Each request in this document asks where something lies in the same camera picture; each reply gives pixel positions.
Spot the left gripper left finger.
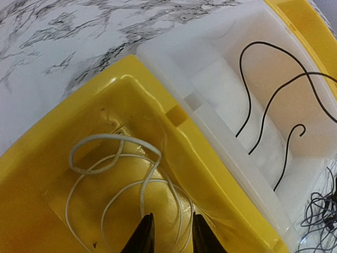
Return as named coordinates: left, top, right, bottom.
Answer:
left=121, top=213, right=155, bottom=253

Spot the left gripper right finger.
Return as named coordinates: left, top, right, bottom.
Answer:
left=192, top=212, right=227, bottom=253

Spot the thin white cable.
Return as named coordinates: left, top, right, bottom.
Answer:
left=65, top=152, right=194, bottom=253

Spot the black cable bundle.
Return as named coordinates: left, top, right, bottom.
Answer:
left=297, top=166, right=337, bottom=253

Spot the left yellow plastic bin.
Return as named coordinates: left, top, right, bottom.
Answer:
left=1, top=55, right=288, bottom=252

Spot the yellow plastic bin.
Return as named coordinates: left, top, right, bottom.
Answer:
left=1, top=55, right=288, bottom=252
left=264, top=0, right=337, bottom=77

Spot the white translucent plastic bin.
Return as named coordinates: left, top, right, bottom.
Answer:
left=136, top=1, right=336, bottom=247

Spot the right yellow plastic bin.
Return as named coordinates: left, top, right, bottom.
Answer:
left=264, top=0, right=337, bottom=77

